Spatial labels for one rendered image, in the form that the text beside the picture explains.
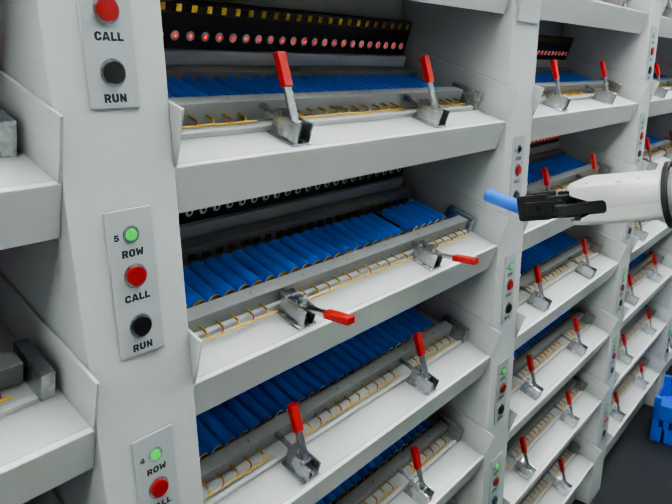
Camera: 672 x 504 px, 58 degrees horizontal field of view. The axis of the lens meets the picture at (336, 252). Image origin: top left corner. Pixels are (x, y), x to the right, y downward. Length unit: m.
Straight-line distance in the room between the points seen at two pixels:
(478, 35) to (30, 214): 0.74
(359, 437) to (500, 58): 0.59
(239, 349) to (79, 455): 0.18
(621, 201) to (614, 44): 0.97
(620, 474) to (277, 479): 1.57
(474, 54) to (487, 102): 0.08
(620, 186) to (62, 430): 0.59
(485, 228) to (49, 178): 0.72
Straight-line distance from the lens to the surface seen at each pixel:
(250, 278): 0.70
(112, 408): 0.54
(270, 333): 0.66
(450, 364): 1.03
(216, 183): 0.56
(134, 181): 0.50
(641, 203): 0.73
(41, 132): 0.48
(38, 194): 0.47
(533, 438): 1.59
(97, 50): 0.48
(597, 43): 1.68
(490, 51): 1.01
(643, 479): 2.21
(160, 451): 0.58
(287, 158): 0.61
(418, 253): 0.88
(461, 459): 1.16
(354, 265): 0.79
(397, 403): 0.92
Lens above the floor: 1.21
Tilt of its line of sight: 16 degrees down
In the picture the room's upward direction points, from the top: 1 degrees counter-clockwise
